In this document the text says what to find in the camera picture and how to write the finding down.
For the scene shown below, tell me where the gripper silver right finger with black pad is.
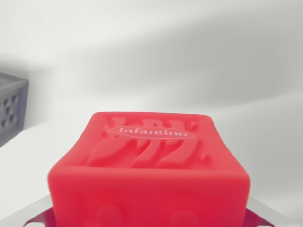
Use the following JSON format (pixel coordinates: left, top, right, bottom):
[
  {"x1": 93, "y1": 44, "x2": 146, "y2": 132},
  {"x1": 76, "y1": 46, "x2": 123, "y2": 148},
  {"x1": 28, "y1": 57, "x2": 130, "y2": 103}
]
[{"x1": 243, "y1": 197, "x2": 303, "y2": 227}]

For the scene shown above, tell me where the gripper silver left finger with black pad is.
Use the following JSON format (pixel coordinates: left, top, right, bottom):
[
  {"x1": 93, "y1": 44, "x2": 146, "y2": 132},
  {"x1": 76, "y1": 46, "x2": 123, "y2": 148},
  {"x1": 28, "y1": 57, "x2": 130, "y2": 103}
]
[{"x1": 0, "y1": 194, "x2": 56, "y2": 227}]

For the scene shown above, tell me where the red infantino soft cube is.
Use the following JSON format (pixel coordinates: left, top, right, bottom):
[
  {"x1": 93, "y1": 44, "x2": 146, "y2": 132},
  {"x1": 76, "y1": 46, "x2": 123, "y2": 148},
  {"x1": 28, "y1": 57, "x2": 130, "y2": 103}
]
[{"x1": 46, "y1": 111, "x2": 251, "y2": 227}]

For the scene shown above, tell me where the grey soft cube with dots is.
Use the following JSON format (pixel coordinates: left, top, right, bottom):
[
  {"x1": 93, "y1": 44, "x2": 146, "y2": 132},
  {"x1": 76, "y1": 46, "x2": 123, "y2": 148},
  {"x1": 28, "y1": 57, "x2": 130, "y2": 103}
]
[{"x1": 0, "y1": 72, "x2": 30, "y2": 148}]

